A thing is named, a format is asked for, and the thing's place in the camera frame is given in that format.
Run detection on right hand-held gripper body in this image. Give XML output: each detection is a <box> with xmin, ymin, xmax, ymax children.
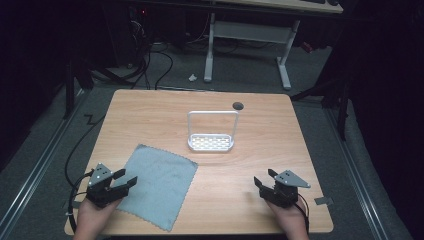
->
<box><xmin>259</xmin><ymin>169</ymin><xmax>312</xmax><ymax>209</ymax></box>

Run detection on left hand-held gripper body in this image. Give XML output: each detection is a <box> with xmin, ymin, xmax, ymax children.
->
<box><xmin>85</xmin><ymin>162</ymin><xmax>130</xmax><ymax>209</ymax></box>

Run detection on grey cloth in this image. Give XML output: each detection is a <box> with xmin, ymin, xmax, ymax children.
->
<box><xmin>115</xmin><ymin>143</ymin><xmax>199</xmax><ymax>233</ymax></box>

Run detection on white towel rack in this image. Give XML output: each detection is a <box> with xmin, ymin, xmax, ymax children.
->
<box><xmin>186</xmin><ymin>110</ymin><xmax>240</xmax><ymax>153</ymax></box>

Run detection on person's right hand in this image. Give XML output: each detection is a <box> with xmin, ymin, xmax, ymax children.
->
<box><xmin>265</xmin><ymin>197</ymin><xmax>311</xmax><ymax>240</ymax></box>

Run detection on person's left hand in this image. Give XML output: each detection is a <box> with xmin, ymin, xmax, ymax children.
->
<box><xmin>75</xmin><ymin>197</ymin><xmax>122</xmax><ymax>240</ymax></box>

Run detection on black stand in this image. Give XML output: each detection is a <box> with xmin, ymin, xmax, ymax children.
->
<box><xmin>290</xmin><ymin>49</ymin><xmax>354</xmax><ymax>142</ymax></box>
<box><xmin>62</xmin><ymin>56</ymin><xmax>95</xmax><ymax>120</ymax></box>

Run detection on dark computer tower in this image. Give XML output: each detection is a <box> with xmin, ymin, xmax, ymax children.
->
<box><xmin>101</xmin><ymin>1</ymin><xmax>156</xmax><ymax>69</ymax></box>

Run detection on white desk with metal legs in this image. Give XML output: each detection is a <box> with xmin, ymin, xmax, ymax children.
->
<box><xmin>203</xmin><ymin>0</ymin><xmax>344</xmax><ymax>91</ymax></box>

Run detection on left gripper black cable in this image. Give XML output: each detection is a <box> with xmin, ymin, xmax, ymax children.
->
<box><xmin>64</xmin><ymin>113</ymin><xmax>107</xmax><ymax>234</ymax></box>

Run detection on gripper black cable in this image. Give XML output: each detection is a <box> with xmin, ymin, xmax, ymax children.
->
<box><xmin>64</xmin><ymin>113</ymin><xmax>107</xmax><ymax>234</ymax></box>
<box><xmin>294</xmin><ymin>192</ymin><xmax>310</xmax><ymax>235</ymax></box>

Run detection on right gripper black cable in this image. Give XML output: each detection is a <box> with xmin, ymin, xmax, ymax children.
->
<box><xmin>294</xmin><ymin>192</ymin><xmax>310</xmax><ymax>235</ymax></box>

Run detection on metal floor rail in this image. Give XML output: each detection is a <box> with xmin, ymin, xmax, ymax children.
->
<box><xmin>0</xmin><ymin>89</ymin><xmax>88</xmax><ymax>234</ymax></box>
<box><xmin>324</xmin><ymin>106</ymin><xmax>391</xmax><ymax>240</ymax></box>

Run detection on black floor cables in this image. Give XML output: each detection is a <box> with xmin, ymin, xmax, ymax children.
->
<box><xmin>89</xmin><ymin>6</ymin><xmax>211</xmax><ymax>91</ymax></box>

